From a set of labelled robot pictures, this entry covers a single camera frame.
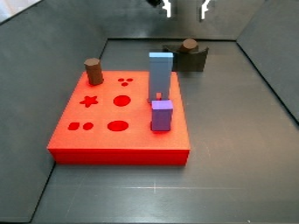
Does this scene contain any light blue tall block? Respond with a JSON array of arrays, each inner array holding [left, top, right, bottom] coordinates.
[[148, 52, 174, 102]]

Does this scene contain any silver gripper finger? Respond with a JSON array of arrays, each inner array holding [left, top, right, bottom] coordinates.
[[200, 0, 211, 21], [163, 0, 172, 18]]

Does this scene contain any brown oval cylinder peg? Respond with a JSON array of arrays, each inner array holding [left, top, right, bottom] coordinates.
[[179, 38, 199, 53]]

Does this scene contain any brown hexagonal peg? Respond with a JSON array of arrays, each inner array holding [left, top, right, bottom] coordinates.
[[84, 58, 104, 86]]

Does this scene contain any purple rectangular block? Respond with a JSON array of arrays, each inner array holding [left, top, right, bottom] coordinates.
[[152, 100, 174, 131]]

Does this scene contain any red shape sorter board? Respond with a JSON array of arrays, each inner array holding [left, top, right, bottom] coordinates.
[[48, 71, 191, 165]]

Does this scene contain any dark grey curved fixture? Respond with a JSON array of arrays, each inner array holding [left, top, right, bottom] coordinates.
[[163, 45, 210, 72]]

